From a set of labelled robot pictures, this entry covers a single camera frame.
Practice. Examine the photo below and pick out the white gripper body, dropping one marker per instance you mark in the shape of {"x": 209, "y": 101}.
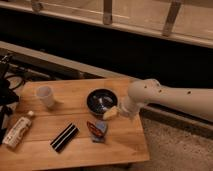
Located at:
{"x": 129, "y": 108}

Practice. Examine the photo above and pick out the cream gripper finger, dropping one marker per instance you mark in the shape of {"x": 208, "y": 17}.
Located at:
{"x": 111, "y": 113}

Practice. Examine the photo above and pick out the red pepper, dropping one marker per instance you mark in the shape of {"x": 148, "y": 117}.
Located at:
{"x": 94, "y": 130}

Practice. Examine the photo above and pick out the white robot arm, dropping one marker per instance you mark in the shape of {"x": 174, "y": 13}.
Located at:
{"x": 195, "y": 101}

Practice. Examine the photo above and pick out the dark round bowl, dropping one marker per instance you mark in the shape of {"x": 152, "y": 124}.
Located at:
{"x": 100, "y": 100}

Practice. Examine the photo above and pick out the wooden table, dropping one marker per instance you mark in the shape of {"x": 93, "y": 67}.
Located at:
{"x": 125, "y": 140}

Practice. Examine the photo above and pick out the black striped box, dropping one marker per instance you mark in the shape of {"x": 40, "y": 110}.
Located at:
{"x": 64, "y": 137}

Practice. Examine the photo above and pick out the white tube bottle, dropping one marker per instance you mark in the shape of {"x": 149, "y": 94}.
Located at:
{"x": 16, "y": 133}

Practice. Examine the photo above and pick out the black equipment with cables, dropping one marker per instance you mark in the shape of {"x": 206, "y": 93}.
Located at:
{"x": 7, "y": 94}

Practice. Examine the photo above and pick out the metal railing frame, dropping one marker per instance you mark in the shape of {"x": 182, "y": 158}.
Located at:
{"x": 187, "y": 21}

